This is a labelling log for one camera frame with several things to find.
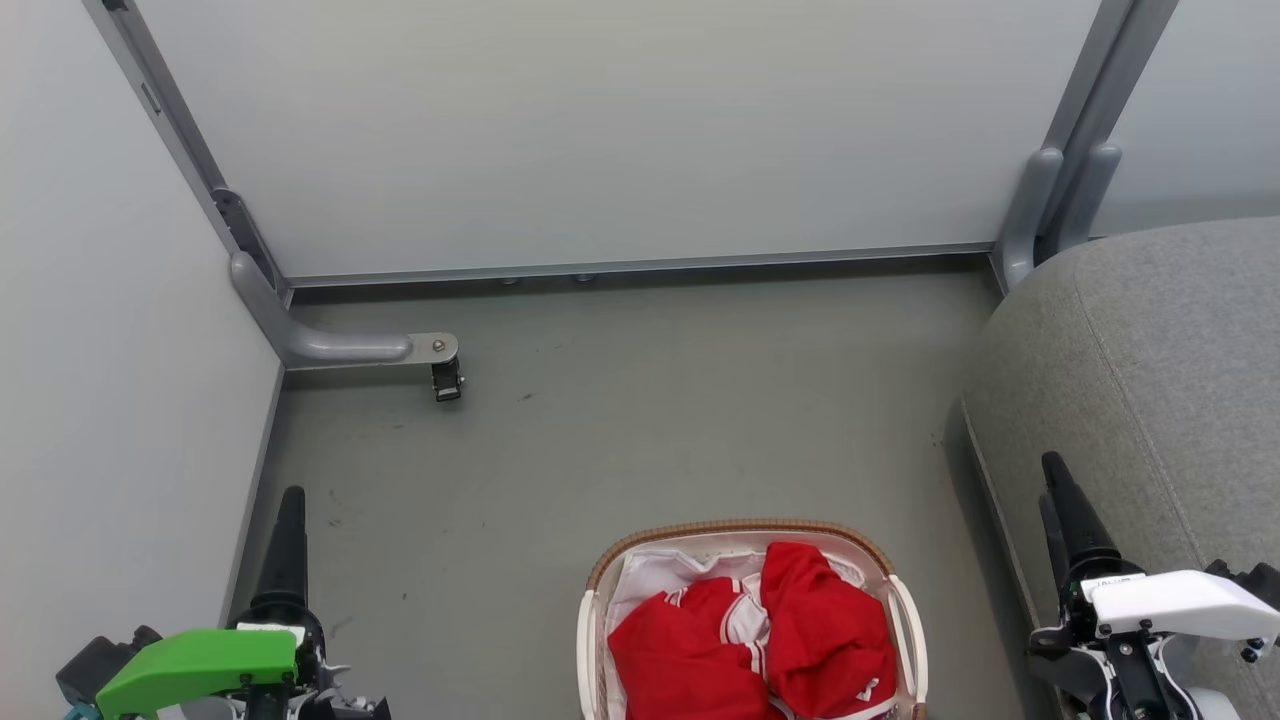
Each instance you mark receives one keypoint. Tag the grey double partition post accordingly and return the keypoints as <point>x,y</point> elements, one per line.
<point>1110,70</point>

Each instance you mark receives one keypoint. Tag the white laundry basket brown rim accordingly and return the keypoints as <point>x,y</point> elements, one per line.
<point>912,640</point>

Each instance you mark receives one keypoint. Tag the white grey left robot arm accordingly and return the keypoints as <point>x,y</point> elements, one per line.
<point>205,708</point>

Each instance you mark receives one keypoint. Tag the dark metal hinge bracket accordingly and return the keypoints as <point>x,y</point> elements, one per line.
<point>245,235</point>

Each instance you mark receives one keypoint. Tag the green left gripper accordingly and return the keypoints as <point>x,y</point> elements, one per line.
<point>200,665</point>

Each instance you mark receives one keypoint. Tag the black caster wheel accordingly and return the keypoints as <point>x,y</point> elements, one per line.
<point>447,385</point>

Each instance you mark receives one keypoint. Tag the red and white shirt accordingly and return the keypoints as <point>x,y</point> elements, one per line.
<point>830,630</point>

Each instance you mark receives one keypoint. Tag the white basket liner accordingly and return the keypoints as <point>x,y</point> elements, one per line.
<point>655,575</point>

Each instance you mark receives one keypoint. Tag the short grey partition foot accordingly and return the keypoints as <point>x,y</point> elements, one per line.
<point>1085,195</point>
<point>1025,220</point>

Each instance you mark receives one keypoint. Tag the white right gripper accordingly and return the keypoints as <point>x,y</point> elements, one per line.
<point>1170,600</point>

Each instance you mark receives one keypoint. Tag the long grey partition foot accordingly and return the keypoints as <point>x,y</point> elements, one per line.
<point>330,347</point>

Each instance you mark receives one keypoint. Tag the grey partition bottom rail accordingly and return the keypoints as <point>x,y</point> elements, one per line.
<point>640,266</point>

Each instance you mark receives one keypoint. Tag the grey partition post with hinge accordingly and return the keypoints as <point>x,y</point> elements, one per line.
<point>160,110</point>

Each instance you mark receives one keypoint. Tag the grey fabric sofa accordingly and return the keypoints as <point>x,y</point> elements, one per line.
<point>1150,350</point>

